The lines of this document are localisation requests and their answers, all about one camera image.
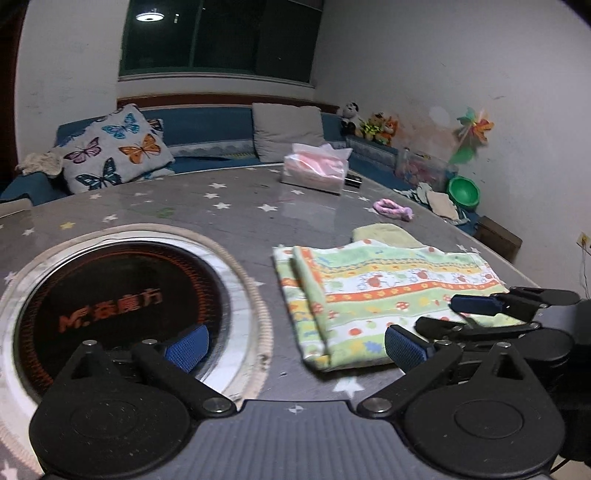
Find colourful patterned child jacket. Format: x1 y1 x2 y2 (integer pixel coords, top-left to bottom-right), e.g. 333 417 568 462
273 237 515 372

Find round induction cooktop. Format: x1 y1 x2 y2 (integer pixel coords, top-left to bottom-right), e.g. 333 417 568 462
1 224 273 441

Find folded beige cloths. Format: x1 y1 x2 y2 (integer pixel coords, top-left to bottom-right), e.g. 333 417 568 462
406 182 470 226

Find green plastic bowl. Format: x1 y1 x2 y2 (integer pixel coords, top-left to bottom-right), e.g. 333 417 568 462
448 176 481 211

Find pink hair scrunchie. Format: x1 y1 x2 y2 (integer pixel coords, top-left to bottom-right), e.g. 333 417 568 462
373 198 414 222

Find clear plastic toy box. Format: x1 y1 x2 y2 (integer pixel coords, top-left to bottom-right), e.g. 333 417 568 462
394 148 457 192

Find small black box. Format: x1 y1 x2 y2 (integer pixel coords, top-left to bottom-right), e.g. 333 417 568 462
345 173 363 189

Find colourful paper pinwheel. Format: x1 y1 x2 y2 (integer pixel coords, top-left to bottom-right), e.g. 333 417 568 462
449 107 495 165

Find pink tissue box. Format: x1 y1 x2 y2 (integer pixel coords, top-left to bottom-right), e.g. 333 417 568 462
280 143 353 195

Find orange fox plush toy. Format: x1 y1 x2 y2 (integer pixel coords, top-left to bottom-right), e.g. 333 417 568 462
381 117 399 146

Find yellow green plush toy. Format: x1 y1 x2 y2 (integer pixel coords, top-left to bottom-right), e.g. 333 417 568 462
360 113 385 142

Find butterfly print pillow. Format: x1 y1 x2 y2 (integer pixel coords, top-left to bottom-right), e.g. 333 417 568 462
52 104 174 194

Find blue sofa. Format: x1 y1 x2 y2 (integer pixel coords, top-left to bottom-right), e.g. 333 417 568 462
1 106 410 205

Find panda plush toy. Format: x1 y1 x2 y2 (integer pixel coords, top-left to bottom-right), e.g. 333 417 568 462
339 102 363 138

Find cream cloth on sofa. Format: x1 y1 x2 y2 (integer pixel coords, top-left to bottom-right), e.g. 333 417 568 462
15 152 63 178

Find grey cushion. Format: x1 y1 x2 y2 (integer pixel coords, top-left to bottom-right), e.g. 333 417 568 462
252 103 325 163

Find dark window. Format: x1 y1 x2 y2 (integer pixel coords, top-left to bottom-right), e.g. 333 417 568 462
119 0 324 83

